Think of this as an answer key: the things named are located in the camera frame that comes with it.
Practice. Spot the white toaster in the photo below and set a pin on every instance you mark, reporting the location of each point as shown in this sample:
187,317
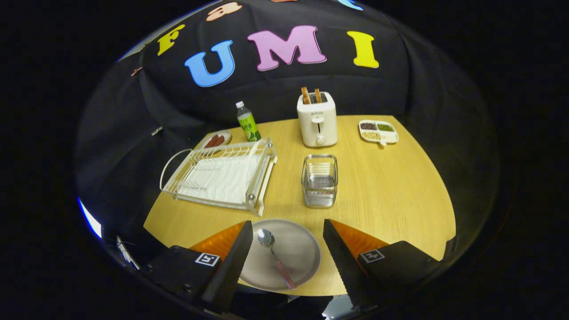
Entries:
318,122

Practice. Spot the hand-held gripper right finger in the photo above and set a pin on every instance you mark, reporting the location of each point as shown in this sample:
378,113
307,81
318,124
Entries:
342,262

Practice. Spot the silver clip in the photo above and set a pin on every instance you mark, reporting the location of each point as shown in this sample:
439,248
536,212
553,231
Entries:
156,130

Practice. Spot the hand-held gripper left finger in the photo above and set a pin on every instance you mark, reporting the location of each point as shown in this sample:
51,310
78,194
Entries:
231,266

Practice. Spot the pink clip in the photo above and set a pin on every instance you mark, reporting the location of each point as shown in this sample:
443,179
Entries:
136,71

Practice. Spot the green label plastic bottle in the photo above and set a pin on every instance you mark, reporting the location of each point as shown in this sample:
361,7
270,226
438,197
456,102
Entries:
248,124

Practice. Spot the white divided snack tray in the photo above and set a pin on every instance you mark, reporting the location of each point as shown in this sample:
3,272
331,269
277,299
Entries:
386,137

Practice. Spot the red sausage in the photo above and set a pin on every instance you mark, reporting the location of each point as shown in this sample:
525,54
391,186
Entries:
220,140
211,142

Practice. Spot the beige round plate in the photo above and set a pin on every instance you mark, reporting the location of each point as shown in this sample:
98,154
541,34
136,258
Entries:
300,249

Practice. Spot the small oval white dish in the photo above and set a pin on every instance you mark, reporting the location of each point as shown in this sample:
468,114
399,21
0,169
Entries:
226,134

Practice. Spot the lit computer screen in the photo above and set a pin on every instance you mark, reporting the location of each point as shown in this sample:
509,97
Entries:
91,220

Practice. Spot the brown toast slice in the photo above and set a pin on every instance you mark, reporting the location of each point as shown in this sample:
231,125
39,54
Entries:
318,95
306,95

